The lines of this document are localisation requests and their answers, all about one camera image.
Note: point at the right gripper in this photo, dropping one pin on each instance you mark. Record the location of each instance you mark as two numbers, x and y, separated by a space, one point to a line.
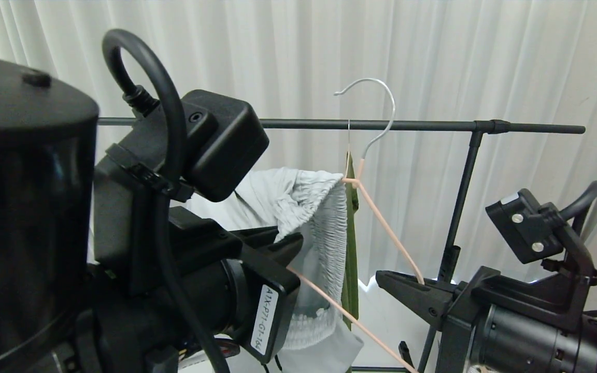
526 331

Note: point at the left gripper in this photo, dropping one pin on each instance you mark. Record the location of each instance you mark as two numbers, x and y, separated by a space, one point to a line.
257 305

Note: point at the pale grey shorts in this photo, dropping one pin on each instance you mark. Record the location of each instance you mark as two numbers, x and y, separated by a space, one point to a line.
309 207

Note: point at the green printed shirt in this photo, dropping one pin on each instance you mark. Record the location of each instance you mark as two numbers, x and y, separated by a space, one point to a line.
351 269

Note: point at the pink clothes hanger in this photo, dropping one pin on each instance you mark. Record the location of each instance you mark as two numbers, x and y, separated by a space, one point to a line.
349 155
381 223

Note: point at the black clothes rack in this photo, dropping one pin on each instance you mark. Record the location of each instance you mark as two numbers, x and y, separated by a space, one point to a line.
423 125

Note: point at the white curtain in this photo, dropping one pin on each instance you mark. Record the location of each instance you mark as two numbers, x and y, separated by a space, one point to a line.
288 57

